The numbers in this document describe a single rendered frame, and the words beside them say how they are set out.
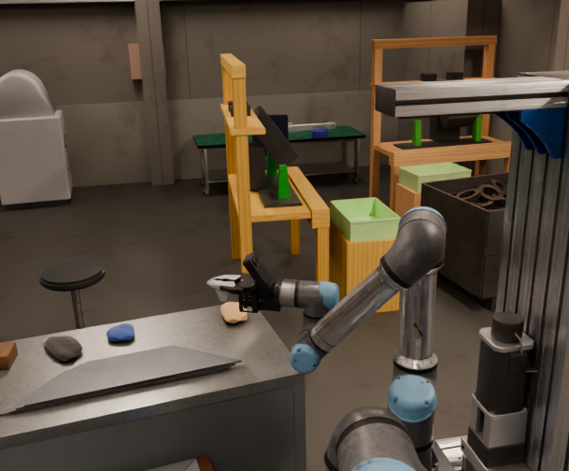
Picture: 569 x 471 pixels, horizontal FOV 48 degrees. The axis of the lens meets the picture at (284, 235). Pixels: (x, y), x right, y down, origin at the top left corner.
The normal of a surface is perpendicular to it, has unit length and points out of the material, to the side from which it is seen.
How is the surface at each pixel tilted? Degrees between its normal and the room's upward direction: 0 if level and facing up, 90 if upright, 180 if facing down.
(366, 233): 90
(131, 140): 90
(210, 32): 90
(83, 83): 90
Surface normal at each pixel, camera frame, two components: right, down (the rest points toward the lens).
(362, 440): -0.45, -0.84
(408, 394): -0.06, -0.89
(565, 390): 0.20, 0.32
